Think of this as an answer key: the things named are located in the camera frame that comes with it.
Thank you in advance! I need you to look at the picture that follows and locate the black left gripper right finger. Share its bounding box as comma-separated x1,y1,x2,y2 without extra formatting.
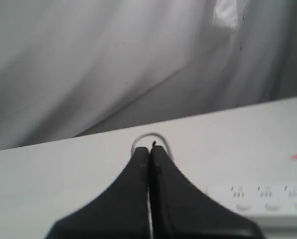
149,144,263,239

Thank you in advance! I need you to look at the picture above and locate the grey power cord with plug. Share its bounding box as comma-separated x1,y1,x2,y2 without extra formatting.
130,132,175,160

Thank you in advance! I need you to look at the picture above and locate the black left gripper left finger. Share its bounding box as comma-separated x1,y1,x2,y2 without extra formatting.
46,147,150,239

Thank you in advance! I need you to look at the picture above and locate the white five-outlet power strip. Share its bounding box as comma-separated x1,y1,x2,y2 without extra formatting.
206,184,297,228

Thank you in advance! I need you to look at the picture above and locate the white backdrop cloth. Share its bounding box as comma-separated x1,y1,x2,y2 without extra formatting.
0,0,297,150

